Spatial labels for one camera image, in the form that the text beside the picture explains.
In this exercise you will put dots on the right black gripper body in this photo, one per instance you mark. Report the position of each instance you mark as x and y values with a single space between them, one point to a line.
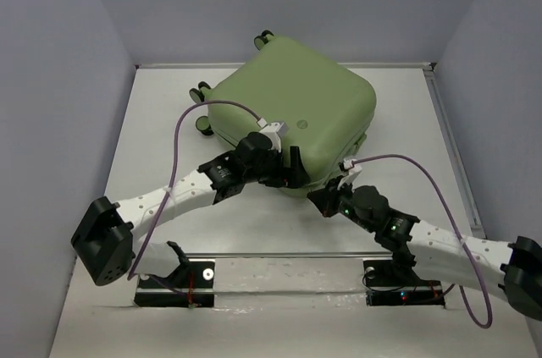
346 207

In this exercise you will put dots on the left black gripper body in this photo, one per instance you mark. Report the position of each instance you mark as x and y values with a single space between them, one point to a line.
270 172

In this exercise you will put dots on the green hard-shell suitcase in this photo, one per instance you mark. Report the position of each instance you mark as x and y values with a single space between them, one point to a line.
326 107

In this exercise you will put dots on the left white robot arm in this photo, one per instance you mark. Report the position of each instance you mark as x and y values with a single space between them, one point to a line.
113 239

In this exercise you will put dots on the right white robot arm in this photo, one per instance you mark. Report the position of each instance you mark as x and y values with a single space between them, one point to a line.
510 271

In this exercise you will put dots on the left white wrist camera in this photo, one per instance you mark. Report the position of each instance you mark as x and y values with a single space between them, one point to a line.
274 131

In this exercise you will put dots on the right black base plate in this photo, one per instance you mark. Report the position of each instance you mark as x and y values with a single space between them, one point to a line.
387 285

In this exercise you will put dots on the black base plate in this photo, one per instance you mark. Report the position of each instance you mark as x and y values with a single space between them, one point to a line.
193 288
387 285

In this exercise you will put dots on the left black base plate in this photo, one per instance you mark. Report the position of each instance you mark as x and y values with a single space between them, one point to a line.
193 288

